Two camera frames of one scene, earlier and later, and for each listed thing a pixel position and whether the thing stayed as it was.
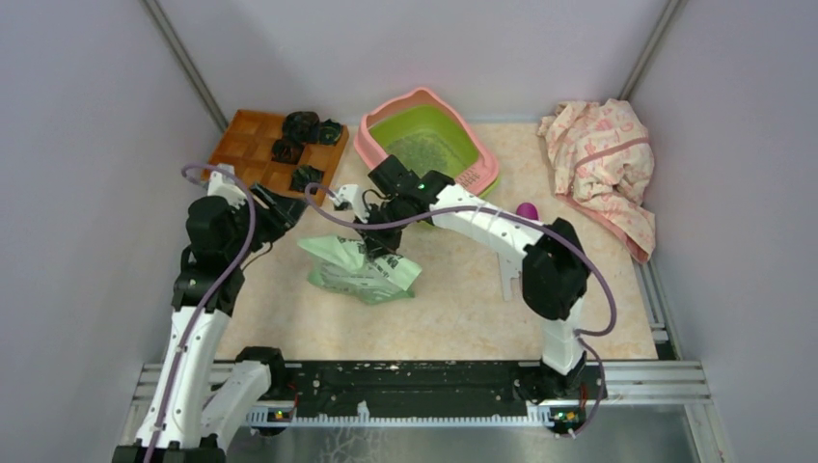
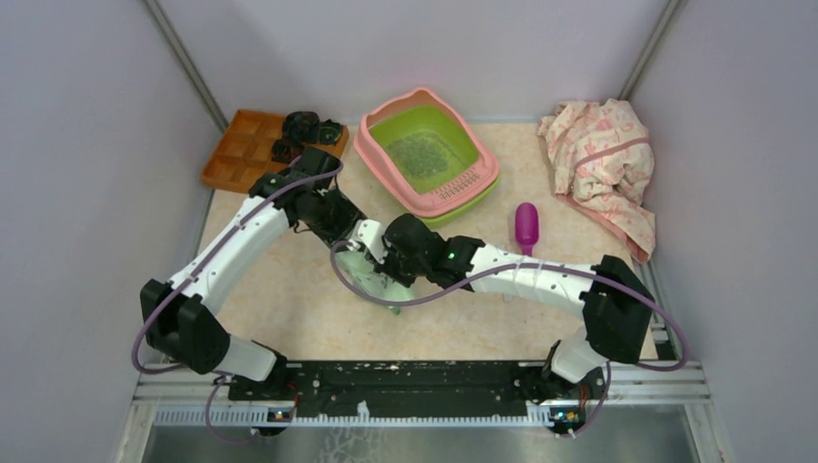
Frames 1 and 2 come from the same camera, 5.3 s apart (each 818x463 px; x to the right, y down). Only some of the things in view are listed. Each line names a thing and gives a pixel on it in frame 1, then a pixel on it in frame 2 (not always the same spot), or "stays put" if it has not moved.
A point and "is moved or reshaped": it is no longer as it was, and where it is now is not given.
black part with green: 329,132 stays put
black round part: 301,126 stays put
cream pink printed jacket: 603,162 stays put
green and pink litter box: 427,132 stays put
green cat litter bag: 340,266 is moved or reshaped
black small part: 286,151 stays put
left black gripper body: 242,219 to 333,216
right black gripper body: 388,238 to 405,271
